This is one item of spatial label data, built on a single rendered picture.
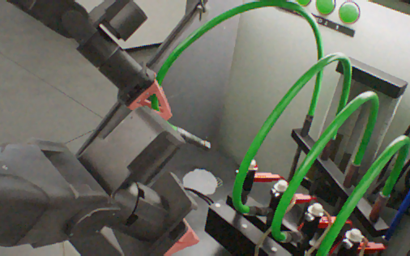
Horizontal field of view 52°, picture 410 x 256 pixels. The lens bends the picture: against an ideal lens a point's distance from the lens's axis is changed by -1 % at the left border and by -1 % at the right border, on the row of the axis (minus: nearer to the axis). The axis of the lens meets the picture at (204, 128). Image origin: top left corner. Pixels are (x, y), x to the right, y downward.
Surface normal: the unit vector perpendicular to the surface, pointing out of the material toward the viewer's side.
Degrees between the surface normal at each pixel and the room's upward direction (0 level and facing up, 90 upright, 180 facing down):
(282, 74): 90
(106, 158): 51
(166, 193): 46
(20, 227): 100
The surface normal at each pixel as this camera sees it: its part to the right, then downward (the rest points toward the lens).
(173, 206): -0.53, -0.44
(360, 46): -0.70, 0.32
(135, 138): -0.20, -0.23
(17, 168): 0.66, -0.74
